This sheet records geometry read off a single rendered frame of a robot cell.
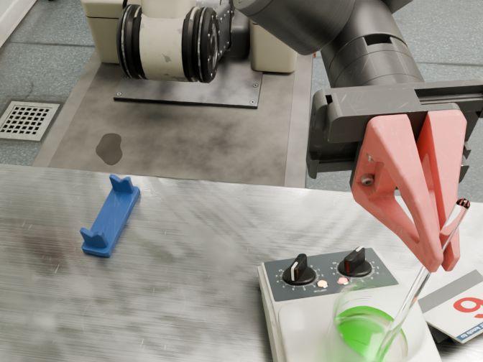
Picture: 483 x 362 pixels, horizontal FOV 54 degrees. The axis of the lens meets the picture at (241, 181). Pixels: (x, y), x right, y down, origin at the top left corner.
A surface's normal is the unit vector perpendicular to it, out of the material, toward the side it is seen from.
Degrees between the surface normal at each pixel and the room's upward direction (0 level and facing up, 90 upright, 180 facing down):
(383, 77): 12
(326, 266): 30
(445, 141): 21
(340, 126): 90
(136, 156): 0
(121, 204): 0
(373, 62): 17
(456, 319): 40
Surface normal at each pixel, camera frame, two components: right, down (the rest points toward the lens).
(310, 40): -0.07, 0.86
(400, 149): 0.00, -0.32
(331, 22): 0.26, 0.57
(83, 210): -0.04, -0.64
